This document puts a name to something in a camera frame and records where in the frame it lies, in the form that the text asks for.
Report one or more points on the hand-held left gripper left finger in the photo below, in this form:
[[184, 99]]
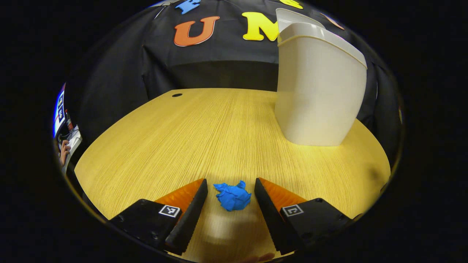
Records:
[[190, 219]]

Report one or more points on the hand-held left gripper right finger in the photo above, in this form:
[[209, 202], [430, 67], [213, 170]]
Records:
[[270, 219]]

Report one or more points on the blue paper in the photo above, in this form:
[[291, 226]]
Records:
[[233, 197]]

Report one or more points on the white desktop garbage bin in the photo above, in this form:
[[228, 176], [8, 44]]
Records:
[[318, 91]]

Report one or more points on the white side desk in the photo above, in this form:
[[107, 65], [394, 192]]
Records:
[[75, 140]]

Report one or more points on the black backdrop cloth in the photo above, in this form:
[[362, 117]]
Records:
[[219, 62]]

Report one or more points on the computer monitor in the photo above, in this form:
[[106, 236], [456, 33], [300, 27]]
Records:
[[59, 113]]

